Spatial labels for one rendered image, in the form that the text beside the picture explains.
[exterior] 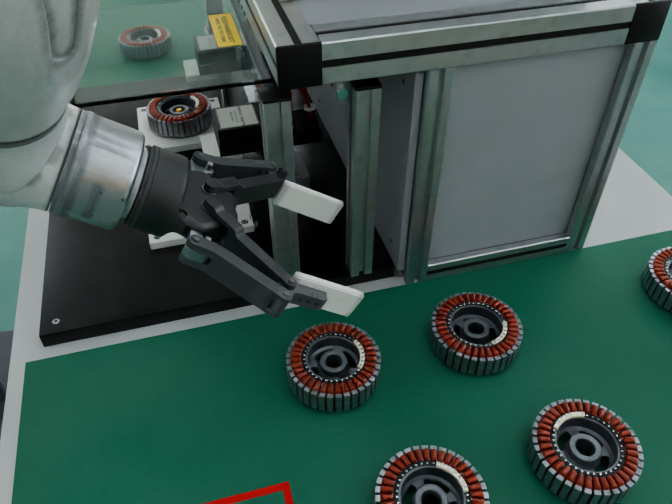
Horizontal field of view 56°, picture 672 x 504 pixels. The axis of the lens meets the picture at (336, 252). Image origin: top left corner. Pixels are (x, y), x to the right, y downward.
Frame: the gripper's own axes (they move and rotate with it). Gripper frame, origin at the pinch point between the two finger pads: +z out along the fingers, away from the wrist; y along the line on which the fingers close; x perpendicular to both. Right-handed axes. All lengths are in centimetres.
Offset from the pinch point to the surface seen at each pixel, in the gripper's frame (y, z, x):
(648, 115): -169, 181, -5
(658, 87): -192, 195, 3
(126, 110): -64, -18, -31
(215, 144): -32.3, -8.0, -12.6
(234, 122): -31.2, -7.2, -7.6
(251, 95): -56, -1, -15
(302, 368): 1.4, 4.6, -16.3
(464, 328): -2.9, 23.0, -7.0
